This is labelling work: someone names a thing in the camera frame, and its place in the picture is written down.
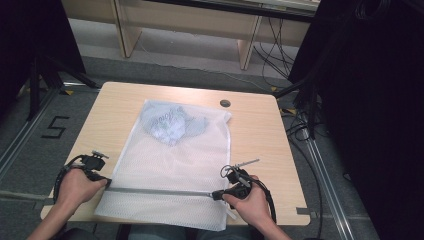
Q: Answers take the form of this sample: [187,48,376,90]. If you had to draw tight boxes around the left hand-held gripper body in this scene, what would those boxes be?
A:
[79,149,110,183]

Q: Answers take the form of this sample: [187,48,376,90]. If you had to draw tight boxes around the black tape floor number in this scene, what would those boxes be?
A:
[40,115,71,140]

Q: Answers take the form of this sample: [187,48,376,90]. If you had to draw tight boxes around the black curtain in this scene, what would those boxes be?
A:
[287,0,424,240]
[0,0,87,116]

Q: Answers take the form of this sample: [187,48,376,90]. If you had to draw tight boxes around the grey-blue crumpled garment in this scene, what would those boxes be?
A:
[139,103,210,147]

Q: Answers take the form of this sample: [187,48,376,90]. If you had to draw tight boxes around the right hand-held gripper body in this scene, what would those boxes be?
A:
[219,158,261,201]

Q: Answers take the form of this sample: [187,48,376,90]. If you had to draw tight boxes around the person's right hand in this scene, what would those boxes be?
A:
[221,174,274,229]

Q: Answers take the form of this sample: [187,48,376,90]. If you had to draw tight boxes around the person's left hand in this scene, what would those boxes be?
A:
[54,166,110,216]

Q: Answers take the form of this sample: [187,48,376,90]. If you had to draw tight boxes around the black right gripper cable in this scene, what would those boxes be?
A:
[248,176,278,224]

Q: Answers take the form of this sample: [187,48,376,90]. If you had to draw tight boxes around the bundle of black floor cables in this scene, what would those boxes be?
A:
[252,16,298,88]

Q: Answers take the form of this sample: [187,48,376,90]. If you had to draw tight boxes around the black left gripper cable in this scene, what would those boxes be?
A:
[53,153,88,205]

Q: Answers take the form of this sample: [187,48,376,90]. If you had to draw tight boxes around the light wooden desk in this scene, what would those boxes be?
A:
[60,0,322,72]

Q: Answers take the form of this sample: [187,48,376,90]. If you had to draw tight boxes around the metal floor rail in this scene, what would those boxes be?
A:
[0,87,62,182]
[303,131,355,240]

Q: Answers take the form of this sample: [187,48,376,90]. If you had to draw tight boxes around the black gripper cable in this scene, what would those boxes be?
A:
[53,153,88,205]
[248,176,278,224]

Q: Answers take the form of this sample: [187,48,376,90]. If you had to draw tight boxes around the black metal stand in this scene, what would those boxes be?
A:
[273,64,323,140]
[27,54,101,122]

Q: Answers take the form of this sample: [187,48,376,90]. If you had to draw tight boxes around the white mesh laundry bag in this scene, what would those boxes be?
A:
[94,98,233,232]

